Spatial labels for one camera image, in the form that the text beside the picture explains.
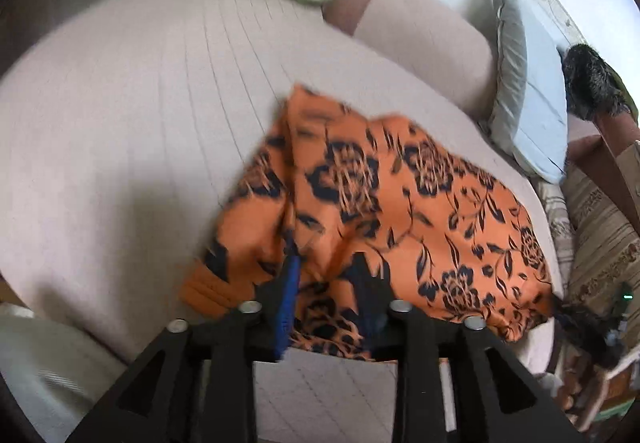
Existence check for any beige striped cushion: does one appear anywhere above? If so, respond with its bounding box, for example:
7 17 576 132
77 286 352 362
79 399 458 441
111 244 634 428
565 163 640 316
537 179 577 276

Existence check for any pink bolster cushion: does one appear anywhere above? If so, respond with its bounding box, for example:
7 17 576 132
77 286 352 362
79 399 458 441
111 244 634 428
322 0 496 116

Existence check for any person's leg in light jeans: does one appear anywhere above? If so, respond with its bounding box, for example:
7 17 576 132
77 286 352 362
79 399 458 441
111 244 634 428
0 303 128 443

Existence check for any orange floral long-sleeve shirt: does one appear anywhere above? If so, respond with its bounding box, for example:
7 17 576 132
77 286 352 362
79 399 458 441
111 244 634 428
180 83 556 364

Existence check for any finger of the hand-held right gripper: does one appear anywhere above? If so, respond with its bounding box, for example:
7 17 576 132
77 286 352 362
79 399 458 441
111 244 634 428
552 300 603 356

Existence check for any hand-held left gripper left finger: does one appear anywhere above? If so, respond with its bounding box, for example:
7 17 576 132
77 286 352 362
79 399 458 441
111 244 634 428
65 253 303 443

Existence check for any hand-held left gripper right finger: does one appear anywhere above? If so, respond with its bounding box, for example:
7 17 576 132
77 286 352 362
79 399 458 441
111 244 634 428
350 253 586 443

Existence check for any grey and white pillow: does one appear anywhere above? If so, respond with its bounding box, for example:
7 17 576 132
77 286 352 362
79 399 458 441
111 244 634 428
487 0 571 185

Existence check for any brown cardboard box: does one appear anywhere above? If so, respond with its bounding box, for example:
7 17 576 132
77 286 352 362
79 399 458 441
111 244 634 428
595 116 640 236

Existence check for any dark furry cloth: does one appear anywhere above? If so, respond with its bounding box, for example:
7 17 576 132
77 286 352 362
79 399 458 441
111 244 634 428
560 43 633 120

